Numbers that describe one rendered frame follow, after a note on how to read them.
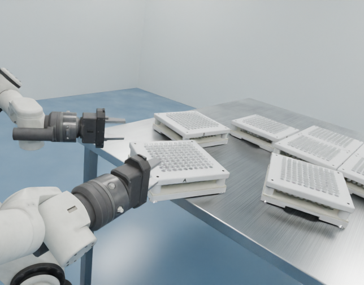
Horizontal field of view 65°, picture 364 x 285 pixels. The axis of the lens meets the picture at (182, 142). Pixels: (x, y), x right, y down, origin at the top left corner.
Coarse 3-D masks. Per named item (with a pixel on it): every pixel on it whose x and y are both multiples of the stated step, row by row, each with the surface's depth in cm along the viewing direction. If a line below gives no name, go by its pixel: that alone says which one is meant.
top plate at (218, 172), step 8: (136, 144) 94; (168, 144) 98; (136, 152) 89; (144, 152) 90; (200, 152) 97; (208, 160) 92; (208, 168) 87; (216, 168) 88; (152, 176) 77; (160, 176) 78; (168, 176) 78; (176, 176) 79; (184, 176) 80; (192, 176) 81; (200, 176) 82; (208, 176) 83; (216, 176) 85; (224, 176) 86; (160, 184) 77
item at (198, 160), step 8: (176, 144) 97; (160, 152) 90; (168, 152) 91; (176, 152) 93; (184, 152) 93; (192, 152) 93; (168, 160) 86; (176, 160) 86; (184, 160) 87; (192, 160) 89; (200, 160) 89
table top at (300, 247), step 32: (128, 128) 125; (224, 160) 111; (256, 160) 116; (224, 192) 89; (256, 192) 93; (224, 224) 76; (256, 224) 77; (288, 224) 79; (320, 224) 82; (352, 224) 85; (288, 256) 68; (320, 256) 70; (352, 256) 72
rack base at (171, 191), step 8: (176, 184) 84; (184, 184) 85; (192, 184) 86; (200, 184) 86; (208, 184) 87; (216, 184) 88; (224, 184) 89; (160, 192) 79; (168, 192) 80; (176, 192) 81; (184, 192) 82; (192, 192) 83; (200, 192) 85; (208, 192) 86; (216, 192) 88; (152, 200) 78; (160, 200) 79
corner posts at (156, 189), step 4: (132, 152) 95; (216, 180) 88; (220, 180) 87; (224, 180) 87; (220, 184) 87; (152, 188) 78; (156, 188) 77; (160, 188) 78; (152, 192) 78; (156, 192) 78
